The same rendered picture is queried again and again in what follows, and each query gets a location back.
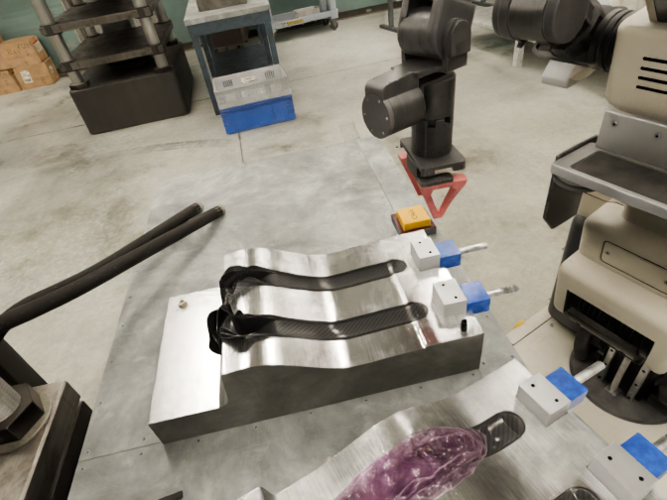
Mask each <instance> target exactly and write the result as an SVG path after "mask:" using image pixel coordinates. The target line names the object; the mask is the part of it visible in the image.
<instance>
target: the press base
mask: <svg viewBox="0 0 667 500"><path fill-rule="evenodd" d="M91 415H92V409H91V408H90V407H89V405H88V404H87V403H86V402H85V401H79V403H78V406H77V409H76V413H75V416H74V419H73V422H72V425H71V428H70V431H69V434H68V438H67V443H66V446H65V449H64V452H63V455H62V458H61V461H60V465H59V468H58V471H57V474H56V477H55V480H54V483H53V486H52V490H51V493H50V496H49V499H48V500H67V498H68V495H69V491H70V488H71V484H72V481H73V477H74V474H75V470H76V467H77V463H78V460H79V456H80V453H81V449H82V446H83V442H84V439H85V435H86V432H87V428H88V425H89V422H90V418H91Z"/></svg>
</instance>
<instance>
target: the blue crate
mask: <svg viewBox="0 0 667 500"><path fill-rule="evenodd" d="M219 112H220V115H221V118H222V122H223V125H224V128H225V132H226V134H228V135H229V134H234V133H238V132H242V131H247V130H251V129H255V128H260V127H264V126H268V125H273V124H277V123H281V122H285V121H290V120H294V119H296V113H295V109H294V103H293V98H292V93H291V94H287V95H283V96H278V97H274V98H269V99H265V100H260V101H256V102H252V103H247V104H243V105H238V106H234V107H229V108H225V109H220V110H219Z"/></svg>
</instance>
